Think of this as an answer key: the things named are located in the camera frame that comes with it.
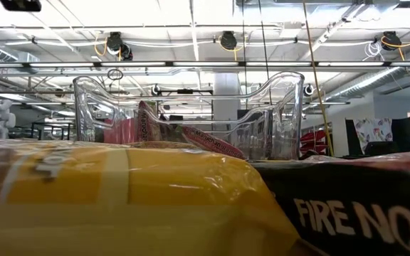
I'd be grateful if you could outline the clear plastic bin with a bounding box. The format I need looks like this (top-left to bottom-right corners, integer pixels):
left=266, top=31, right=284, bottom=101
left=72, top=70, right=305, bottom=161
left=130, top=105, right=273, bottom=159

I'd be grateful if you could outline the white building pillar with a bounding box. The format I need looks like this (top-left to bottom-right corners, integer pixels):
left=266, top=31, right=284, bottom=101
left=213, top=73, right=242, bottom=122

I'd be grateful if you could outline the red storage rack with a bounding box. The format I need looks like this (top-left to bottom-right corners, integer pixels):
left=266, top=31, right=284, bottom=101
left=300, top=128, right=330, bottom=154

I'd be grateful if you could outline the floral patterned cloth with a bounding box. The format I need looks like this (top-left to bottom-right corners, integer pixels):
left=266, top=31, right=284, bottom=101
left=353, top=117, right=394, bottom=144

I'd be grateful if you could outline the black office chair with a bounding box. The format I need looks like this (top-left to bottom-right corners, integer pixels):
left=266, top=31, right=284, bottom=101
left=364, top=140, right=399, bottom=157

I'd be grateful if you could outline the black ceiling cord reel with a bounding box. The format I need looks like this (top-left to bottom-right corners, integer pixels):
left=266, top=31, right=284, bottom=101
left=105, top=31, right=134, bottom=61
left=380, top=31, right=410, bottom=61
left=220, top=30, right=238, bottom=50

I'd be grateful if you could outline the long ceiling light rail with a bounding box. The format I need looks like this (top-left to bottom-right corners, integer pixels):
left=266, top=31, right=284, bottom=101
left=0, top=60, right=410, bottom=69

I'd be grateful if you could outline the thin black hanging cable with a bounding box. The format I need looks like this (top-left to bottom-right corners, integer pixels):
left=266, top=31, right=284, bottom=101
left=241, top=0, right=248, bottom=111

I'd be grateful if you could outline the yellow hanging cable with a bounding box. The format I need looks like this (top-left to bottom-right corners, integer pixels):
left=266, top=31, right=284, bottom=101
left=302, top=0, right=335, bottom=154

